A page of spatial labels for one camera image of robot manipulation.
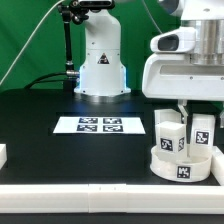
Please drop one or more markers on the white front rail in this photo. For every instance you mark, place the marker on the white front rail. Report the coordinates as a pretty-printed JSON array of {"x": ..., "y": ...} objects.
[{"x": 121, "y": 198}]

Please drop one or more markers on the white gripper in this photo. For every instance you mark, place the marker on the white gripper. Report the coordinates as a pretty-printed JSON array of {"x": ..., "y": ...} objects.
[{"x": 172, "y": 76}]

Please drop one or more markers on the black camera stand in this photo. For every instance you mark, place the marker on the black camera stand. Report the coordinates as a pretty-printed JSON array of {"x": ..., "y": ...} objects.
[{"x": 69, "y": 36}]

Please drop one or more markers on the white round stool seat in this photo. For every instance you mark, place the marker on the white round stool seat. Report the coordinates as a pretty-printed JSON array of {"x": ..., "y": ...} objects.
[{"x": 194, "y": 168}]

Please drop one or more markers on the white left side block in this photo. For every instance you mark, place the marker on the white left side block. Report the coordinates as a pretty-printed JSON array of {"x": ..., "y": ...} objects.
[{"x": 3, "y": 155}]

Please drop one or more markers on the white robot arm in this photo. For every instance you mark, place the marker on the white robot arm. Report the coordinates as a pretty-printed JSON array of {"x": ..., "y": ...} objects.
[{"x": 102, "y": 74}]

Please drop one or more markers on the white marker sheet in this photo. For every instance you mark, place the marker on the white marker sheet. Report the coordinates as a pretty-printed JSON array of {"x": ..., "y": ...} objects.
[{"x": 99, "y": 125}]

